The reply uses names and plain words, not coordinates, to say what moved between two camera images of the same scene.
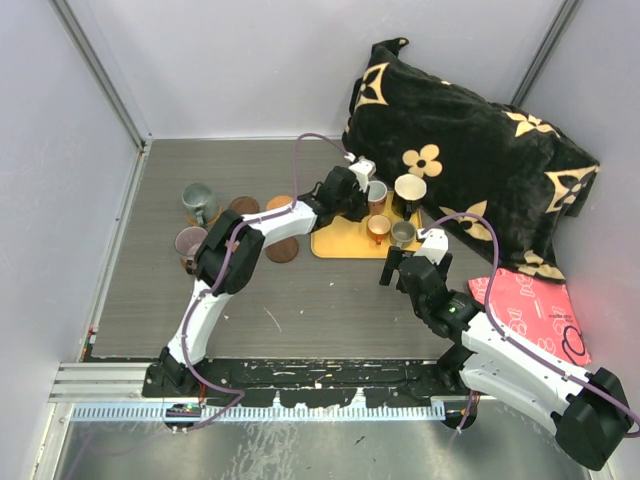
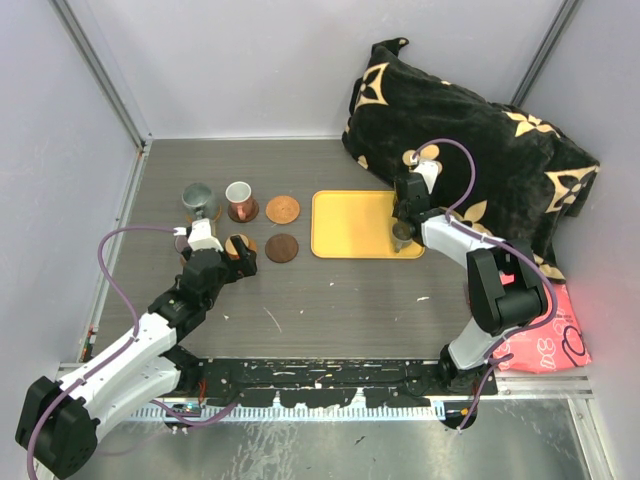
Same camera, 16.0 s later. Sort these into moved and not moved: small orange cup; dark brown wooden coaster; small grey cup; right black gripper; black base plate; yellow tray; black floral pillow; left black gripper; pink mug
Moved: right black gripper; small orange cup; pink mug; left black gripper
Not moved: small grey cup; black base plate; yellow tray; black floral pillow; dark brown wooden coaster
